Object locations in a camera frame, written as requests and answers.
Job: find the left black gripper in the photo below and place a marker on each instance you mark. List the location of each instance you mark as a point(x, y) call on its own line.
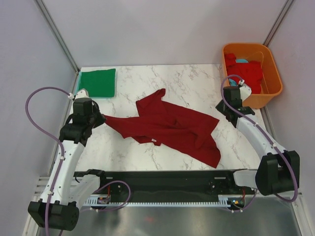
point(101, 119)

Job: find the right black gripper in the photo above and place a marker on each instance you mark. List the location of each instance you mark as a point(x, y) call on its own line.
point(219, 107)

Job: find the dark red t shirt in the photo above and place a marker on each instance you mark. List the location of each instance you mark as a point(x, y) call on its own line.
point(177, 127)

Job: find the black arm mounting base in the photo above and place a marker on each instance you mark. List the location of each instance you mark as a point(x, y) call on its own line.
point(170, 184)

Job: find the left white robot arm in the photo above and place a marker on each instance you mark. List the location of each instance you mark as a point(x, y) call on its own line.
point(59, 204)

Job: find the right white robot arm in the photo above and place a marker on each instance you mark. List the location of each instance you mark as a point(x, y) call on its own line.
point(279, 169)

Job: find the light blue t shirt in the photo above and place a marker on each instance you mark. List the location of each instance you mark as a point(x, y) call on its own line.
point(232, 81)

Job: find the folded teal t shirt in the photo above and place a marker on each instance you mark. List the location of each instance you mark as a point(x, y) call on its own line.
point(78, 80)

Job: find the bright red t shirt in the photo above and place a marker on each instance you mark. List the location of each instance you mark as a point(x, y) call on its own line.
point(251, 72)

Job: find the folded green t shirt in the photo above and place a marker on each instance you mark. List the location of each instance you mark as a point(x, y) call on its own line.
point(99, 83)

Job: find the orange plastic basket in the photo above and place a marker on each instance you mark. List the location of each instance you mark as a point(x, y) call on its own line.
point(271, 85)

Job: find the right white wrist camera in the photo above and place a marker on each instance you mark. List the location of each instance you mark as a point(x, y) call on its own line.
point(245, 90)

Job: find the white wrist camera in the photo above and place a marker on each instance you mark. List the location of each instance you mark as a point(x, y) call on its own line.
point(245, 90)
point(80, 94)

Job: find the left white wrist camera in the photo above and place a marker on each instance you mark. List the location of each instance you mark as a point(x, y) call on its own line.
point(80, 94)

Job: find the aluminium rail profile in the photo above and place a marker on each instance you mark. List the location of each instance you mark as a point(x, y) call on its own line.
point(41, 185)

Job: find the white slotted cable duct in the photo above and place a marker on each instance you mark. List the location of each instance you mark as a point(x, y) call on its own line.
point(209, 201)

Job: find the right aluminium frame post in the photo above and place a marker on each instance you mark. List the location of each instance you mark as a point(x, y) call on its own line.
point(278, 21)

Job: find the aluminium frame post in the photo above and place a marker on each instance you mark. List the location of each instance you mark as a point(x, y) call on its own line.
point(278, 21)
point(55, 31)

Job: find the left aluminium frame post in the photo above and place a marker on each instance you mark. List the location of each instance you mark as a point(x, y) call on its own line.
point(55, 31)

